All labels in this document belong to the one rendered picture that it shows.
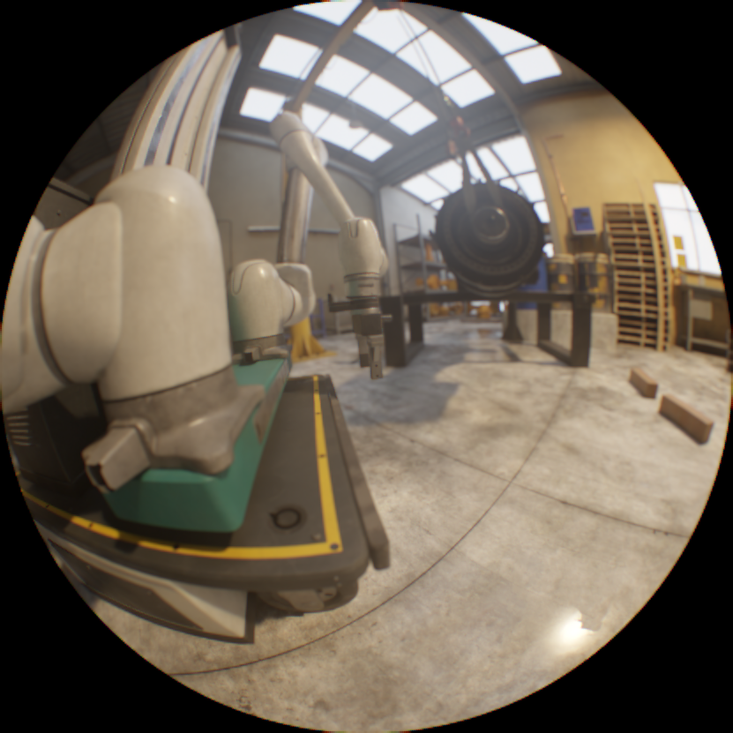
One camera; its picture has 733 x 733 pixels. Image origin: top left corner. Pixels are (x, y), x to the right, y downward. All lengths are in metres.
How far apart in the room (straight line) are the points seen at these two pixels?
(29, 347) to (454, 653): 0.64
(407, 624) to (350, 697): 0.18
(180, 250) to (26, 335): 0.15
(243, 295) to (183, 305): 0.45
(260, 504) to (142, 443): 0.15
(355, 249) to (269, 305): 0.26
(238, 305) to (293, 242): 0.32
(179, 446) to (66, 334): 0.13
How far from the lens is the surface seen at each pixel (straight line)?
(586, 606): 0.64
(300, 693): 0.53
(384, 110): 7.73
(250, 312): 0.63
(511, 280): 1.13
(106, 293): 0.21
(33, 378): 0.27
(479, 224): 1.05
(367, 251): 0.58
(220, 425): 0.21
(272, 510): 0.29
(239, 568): 0.25
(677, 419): 1.61
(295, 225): 0.87
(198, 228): 0.23
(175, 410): 0.21
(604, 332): 3.62
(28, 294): 0.24
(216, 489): 0.19
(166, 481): 0.21
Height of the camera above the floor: 0.51
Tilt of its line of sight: 13 degrees down
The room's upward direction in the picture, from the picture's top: 5 degrees counter-clockwise
